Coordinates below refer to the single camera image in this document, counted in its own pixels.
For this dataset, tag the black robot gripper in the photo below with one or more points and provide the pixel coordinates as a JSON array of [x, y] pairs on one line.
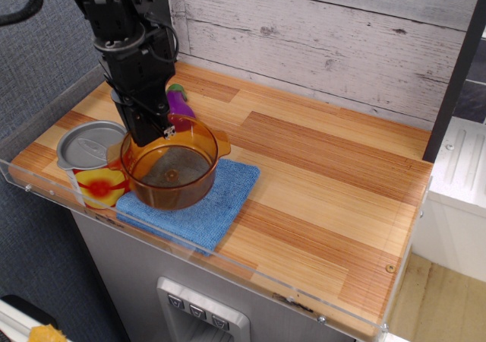
[[138, 77]]

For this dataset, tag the orange transparent plastic pot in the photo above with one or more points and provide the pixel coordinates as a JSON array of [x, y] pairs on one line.
[[175, 172]]

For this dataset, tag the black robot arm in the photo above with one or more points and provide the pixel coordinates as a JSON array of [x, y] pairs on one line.
[[113, 13]]

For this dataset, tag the blue microfiber cloth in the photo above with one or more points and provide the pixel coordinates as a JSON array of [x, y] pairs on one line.
[[202, 226]]

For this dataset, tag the purple toy eggplant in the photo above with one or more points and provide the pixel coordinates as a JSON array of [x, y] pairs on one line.
[[181, 115]]

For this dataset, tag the red yellow peach can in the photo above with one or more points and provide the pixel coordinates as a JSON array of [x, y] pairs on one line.
[[82, 153]]

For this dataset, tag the clear acrylic table guard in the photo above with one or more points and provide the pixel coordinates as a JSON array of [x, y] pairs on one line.
[[334, 193]]

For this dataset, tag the toy fridge dispenser panel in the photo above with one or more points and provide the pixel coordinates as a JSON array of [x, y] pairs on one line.
[[192, 316]]

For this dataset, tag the yellow black object bottom left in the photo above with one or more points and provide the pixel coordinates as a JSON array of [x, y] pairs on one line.
[[19, 317]]

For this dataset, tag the white plastic side cabinet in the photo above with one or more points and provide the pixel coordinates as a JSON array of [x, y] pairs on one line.
[[451, 228]]

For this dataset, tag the black left frame post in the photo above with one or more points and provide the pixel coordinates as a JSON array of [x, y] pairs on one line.
[[159, 16]]

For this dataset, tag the black frame post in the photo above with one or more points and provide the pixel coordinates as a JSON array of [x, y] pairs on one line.
[[461, 69], [159, 16]]

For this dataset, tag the black right frame post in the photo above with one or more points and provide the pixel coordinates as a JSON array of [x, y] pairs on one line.
[[461, 69]]

